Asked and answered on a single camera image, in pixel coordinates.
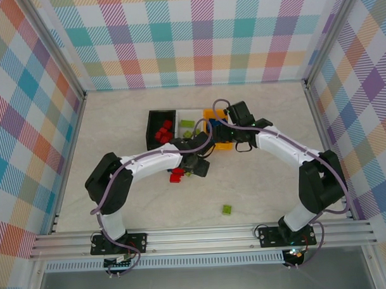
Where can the wide aluminium base rail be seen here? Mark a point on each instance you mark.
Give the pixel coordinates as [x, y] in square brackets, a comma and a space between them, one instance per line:
[199, 239]

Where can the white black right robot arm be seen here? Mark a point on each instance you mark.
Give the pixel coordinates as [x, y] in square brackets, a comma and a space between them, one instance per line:
[275, 141]

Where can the black plastic bin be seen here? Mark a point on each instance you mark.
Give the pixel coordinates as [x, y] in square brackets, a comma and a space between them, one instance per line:
[154, 123]

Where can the green long lego brick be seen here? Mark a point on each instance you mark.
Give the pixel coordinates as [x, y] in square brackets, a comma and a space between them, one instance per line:
[186, 122]

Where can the small controller board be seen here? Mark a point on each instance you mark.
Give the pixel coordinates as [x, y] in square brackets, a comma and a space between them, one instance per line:
[296, 255]
[119, 261]

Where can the white plastic bin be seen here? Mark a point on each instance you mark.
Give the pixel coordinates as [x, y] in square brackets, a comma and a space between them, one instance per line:
[183, 114]

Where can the grey metal panel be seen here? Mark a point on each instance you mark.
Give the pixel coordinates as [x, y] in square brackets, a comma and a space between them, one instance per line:
[201, 282]

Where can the aluminium frame post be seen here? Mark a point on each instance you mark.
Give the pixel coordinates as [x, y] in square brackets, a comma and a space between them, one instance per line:
[330, 35]
[54, 48]

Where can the aluminium side rail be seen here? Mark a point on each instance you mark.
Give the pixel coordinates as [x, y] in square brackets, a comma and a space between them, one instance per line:
[70, 155]
[327, 146]

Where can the blue long lego brick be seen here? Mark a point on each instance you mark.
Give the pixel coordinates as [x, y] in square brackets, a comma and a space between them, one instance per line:
[170, 170]

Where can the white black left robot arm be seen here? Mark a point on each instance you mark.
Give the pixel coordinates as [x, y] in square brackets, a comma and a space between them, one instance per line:
[149, 162]

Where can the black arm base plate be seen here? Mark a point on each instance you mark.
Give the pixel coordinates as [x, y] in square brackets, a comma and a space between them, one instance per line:
[137, 241]
[269, 237]

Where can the yellow plastic bin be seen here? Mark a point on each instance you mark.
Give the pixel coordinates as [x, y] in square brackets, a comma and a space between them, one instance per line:
[207, 113]

